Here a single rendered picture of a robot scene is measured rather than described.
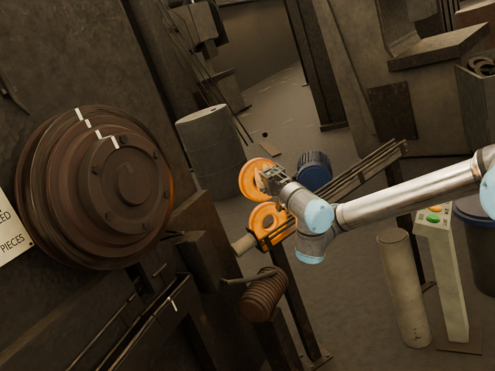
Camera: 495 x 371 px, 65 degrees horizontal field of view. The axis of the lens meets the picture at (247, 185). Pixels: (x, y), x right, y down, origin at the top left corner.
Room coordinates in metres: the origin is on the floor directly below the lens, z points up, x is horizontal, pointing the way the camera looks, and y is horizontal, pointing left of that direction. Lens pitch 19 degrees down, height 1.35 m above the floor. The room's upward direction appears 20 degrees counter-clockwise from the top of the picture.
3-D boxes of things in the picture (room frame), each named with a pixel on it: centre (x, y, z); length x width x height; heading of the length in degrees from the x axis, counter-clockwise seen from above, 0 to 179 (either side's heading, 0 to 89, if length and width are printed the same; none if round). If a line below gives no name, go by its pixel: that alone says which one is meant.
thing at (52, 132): (1.11, 0.38, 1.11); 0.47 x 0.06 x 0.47; 144
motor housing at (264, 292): (1.30, 0.08, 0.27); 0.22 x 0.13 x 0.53; 144
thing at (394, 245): (1.29, -0.46, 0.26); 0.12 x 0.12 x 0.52
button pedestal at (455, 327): (1.23, -0.61, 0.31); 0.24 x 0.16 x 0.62; 144
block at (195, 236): (1.31, 0.26, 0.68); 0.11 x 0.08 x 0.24; 54
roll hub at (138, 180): (1.05, 0.30, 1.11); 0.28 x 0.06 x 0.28; 144
